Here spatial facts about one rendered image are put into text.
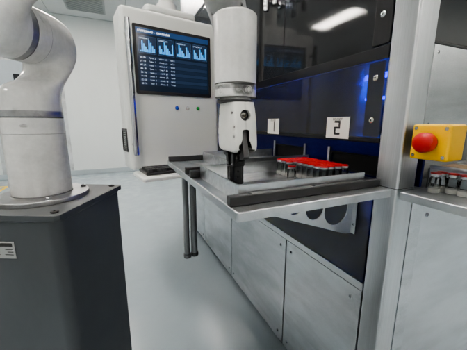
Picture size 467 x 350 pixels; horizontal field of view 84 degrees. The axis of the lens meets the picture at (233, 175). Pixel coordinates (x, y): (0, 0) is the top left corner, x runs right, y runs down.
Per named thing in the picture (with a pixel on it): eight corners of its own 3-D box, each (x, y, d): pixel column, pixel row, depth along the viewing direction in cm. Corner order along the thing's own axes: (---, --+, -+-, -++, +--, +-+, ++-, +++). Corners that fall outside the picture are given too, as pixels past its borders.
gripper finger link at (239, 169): (249, 154, 53) (248, 186, 54) (242, 153, 55) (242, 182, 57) (234, 155, 51) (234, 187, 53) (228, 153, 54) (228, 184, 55)
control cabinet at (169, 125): (205, 158, 169) (202, 28, 154) (219, 162, 154) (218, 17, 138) (123, 165, 142) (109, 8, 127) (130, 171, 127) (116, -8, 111)
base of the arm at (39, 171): (-36, 207, 53) (-55, 117, 50) (37, 186, 72) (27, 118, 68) (53, 210, 52) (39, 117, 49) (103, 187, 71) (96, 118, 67)
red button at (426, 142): (419, 151, 55) (422, 132, 54) (440, 153, 51) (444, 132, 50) (408, 151, 53) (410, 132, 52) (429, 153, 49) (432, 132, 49)
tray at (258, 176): (297, 169, 87) (297, 158, 86) (363, 186, 64) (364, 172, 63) (200, 177, 74) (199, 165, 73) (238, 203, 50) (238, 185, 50)
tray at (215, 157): (272, 155, 122) (272, 148, 122) (308, 163, 99) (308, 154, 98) (203, 160, 109) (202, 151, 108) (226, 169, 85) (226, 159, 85)
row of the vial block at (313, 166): (286, 172, 81) (287, 157, 80) (329, 184, 65) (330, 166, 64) (281, 172, 80) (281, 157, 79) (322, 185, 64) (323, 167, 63)
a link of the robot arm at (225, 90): (265, 83, 50) (264, 99, 50) (244, 89, 58) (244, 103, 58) (224, 80, 46) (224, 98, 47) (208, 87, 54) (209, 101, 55)
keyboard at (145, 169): (212, 164, 146) (212, 160, 145) (224, 167, 134) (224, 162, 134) (139, 171, 125) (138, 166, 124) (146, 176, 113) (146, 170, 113)
